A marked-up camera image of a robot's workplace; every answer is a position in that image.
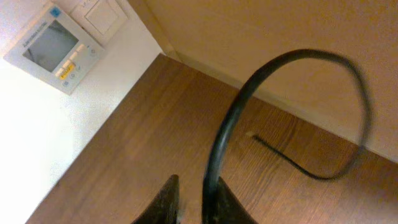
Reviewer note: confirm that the black USB cable thin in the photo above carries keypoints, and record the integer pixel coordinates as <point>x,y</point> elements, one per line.
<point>213,169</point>

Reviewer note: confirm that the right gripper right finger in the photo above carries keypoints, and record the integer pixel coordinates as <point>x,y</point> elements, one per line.
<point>228,208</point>

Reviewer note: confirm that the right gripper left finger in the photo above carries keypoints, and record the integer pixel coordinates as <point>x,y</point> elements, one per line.
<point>163,209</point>

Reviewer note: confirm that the white wall switch plate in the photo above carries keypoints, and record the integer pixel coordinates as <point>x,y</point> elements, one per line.
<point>100,18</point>

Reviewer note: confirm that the wall thermostat control panel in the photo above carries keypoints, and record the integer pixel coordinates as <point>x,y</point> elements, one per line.
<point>53,48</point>

